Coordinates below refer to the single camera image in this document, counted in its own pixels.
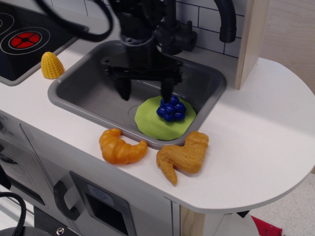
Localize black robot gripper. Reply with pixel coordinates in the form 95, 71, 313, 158
100, 38, 183, 102

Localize blue toy blueberries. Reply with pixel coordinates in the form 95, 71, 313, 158
157, 95, 187, 122

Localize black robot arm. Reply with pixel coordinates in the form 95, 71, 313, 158
101, 0, 183, 102

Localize green toy plate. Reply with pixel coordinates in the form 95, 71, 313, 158
134, 96, 196, 141

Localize grey toy sink basin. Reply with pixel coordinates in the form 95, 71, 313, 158
48, 40, 226, 149

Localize black toy faucet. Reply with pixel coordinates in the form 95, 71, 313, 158
156, 0, 237, 55

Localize orange toy croissant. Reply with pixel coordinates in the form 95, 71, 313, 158
99, 128, 148, 165

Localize toy fried chicken wing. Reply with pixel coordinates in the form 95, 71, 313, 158
156, 131, 209, 186

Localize yellow toy corn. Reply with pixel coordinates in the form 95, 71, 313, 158
41, 52, 65, 79

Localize wooden side panel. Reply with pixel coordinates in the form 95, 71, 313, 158
234, 0, 270, 90

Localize black toy stovetop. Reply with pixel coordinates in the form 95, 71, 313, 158
0, 1, 77, 86

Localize red cloth on floor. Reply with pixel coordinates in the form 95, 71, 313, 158
252, 216, 283, 236

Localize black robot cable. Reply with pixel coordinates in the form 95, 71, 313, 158
34, 0, 114, 42

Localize black oven door handle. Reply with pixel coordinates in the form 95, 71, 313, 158
53, 180, 80, 221

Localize black braided cable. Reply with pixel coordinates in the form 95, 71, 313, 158
0, 192, 27, 234

